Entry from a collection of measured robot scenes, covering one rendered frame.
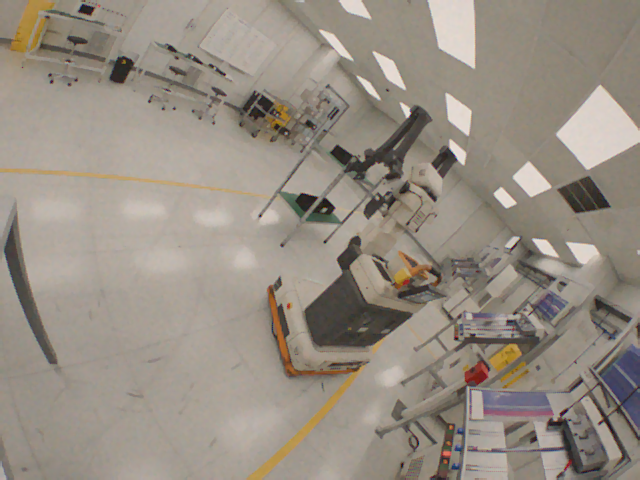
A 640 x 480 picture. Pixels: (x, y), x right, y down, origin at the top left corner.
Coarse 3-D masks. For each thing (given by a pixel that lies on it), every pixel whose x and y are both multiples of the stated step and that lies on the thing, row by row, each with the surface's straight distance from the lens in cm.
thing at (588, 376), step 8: (632, 336) 181; (624, 344) 175; (616, 352) 173; (608, 360) 172; (592, 368) 175; (600, 368) 171; (584, 376) 179; (592, 376) 176; (472, 384) 163; (464, 392) 166; (608, 392) 163; (616, 400) 153; (416, 424) 179; (424, 424) 182; (632, 424) 143; (376, 432) 191; (424, 432) 184; (432, 432) 188; (432, 440) 190
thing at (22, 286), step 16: (0, 208) 60; (16, 208) 63; (0, 224) 57; (16, 224) 64; (0, 240) 54; (16, 240) 65; (0, 256) 54; (16, 256) 68; (16, 272) 72; (16, 288) 78; (32, 304) 84; (32, 320) 91; (48, 352) 114; (0, 432) 45; (0, 448) 43; (0, 464) 42
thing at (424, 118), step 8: (416, 112) 156; (424, 112) 152; (416, 120) 153; (424, 120) 151; (432, 120) 156; (416, 128) 148; (408, 136) 148; (416, 136) 149; (400, 144) 147; (408, 144) 146; (392, 152) 142; (400, 152) 143; (384, 160) 142; (392, 160) 139; (400, 160) 146
